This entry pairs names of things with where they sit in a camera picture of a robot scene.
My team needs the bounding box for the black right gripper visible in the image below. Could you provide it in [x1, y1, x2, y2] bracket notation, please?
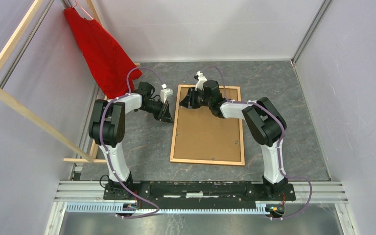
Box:
[179, 87, 212, 110]

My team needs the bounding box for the wooden picture frame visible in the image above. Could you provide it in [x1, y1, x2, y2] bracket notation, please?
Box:
[169, 84, 245, 166]

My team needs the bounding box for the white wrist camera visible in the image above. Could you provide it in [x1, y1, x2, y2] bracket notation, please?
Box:
[160, 83, 173, 103]
[194, 71, 207, 91]

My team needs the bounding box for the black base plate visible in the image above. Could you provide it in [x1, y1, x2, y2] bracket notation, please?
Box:
[102, 181, 296, 210]

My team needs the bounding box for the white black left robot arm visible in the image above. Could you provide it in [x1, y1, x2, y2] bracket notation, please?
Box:
[88, 82, 173, 200]

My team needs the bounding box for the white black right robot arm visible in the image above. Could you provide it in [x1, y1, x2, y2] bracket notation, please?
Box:
[179, 80, 288, 200]

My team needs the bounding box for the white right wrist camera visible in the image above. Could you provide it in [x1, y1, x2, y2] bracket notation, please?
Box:
[194, 71, 207, 91]

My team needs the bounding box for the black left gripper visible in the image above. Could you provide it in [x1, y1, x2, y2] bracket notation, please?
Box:
[138, 99, 174, 125]

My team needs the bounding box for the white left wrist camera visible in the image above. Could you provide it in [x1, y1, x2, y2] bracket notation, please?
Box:
[160, 83, 173, 103]

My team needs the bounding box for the red cloth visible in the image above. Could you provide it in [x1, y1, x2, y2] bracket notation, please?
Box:
[64, 7, 142, 99]

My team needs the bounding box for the brown backing board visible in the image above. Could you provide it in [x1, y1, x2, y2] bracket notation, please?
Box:
[173, 87, 242, 162]

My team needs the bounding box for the wooden rack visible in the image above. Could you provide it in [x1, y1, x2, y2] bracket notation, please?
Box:
[0, 0, 141, 164]

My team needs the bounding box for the aluminium rail frame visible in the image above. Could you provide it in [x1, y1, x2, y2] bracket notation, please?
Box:
[45, 180, 359, 235]

